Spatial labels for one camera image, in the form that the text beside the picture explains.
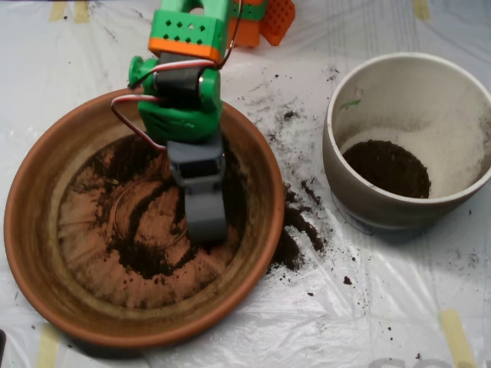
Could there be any dark soil pile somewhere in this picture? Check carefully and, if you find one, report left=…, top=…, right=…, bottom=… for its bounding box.
left=72, top=132, right=250, bottom=281

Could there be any dark soil heap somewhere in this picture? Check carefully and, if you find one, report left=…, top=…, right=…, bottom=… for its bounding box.
left=341, top=140, right=433, bottom=199

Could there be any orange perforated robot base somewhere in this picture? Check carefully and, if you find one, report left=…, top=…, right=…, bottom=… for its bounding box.
left=228, top=0, right=296, bottom=49

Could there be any spilled dark soil patch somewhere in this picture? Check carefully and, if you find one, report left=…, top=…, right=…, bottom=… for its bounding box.
left=266, top=182, right=334, bottom=275

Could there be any white ceramic pot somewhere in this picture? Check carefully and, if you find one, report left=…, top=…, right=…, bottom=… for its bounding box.
left=321, top=52, right=491, bottom=231

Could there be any terracotta plant saucer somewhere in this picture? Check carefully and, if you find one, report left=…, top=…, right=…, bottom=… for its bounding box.
left=3, top=84, right=285, bottom=350

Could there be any clear plastic cover sheet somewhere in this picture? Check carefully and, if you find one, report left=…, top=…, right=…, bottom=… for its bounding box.
left=0, top=0, right=491, bottom=368

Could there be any beige masking tape strip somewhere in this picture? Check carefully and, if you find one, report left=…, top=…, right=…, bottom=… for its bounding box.
left=49, top=0, right=67, bottom=22
left=412, top=0, right=431, bottom=21
left=35, top=324, right=62, bottom=368
left=440, top=308, right=477, bottom=368
left=74, top=0, right=91, bottom=25

